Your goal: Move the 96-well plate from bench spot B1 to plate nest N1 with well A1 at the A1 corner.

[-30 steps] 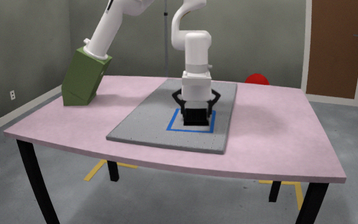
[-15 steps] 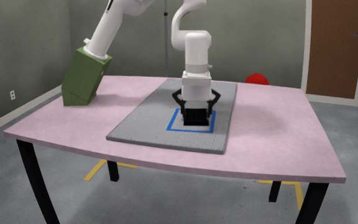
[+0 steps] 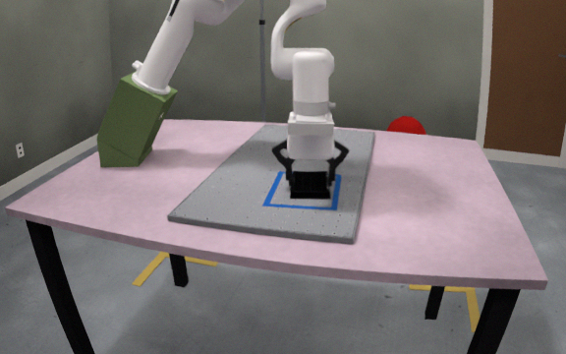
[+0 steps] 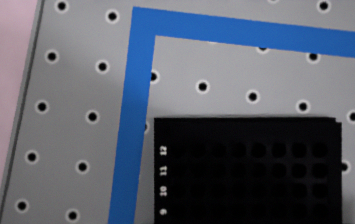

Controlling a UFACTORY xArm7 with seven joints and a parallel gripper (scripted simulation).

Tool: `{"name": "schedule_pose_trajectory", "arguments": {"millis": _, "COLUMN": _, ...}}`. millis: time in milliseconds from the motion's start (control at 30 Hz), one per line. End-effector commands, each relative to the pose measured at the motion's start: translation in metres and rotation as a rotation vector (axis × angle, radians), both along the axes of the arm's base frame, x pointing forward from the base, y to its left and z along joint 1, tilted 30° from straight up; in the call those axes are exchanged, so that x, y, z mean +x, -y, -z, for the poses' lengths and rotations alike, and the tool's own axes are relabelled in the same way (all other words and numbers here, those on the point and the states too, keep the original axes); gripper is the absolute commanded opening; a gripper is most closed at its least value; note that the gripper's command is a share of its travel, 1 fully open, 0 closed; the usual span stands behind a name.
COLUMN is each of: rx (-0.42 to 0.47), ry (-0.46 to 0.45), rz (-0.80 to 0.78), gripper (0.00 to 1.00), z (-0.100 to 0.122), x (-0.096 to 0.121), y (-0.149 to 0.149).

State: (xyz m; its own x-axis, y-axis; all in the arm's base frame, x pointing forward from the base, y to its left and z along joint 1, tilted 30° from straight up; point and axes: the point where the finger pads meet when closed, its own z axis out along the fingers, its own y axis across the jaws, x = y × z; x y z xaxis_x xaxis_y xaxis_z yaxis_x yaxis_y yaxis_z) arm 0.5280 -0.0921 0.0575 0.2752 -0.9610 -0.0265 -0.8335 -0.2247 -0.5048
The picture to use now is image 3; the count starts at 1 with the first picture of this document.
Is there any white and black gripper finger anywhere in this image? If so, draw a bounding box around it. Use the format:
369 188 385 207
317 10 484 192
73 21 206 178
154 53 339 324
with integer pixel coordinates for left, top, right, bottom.
272 139 295 186
326 140 349 186

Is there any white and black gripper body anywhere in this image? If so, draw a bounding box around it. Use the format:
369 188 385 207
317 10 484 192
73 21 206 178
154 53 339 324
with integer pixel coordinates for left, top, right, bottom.
287 135 334 160

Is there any blue tape square outline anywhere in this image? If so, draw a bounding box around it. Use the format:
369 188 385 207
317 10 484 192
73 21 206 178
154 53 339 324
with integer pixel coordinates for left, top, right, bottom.
262 171 342 210

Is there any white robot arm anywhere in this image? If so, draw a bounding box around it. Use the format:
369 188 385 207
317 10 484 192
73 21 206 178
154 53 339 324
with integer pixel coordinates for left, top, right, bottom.
132 0 335 136

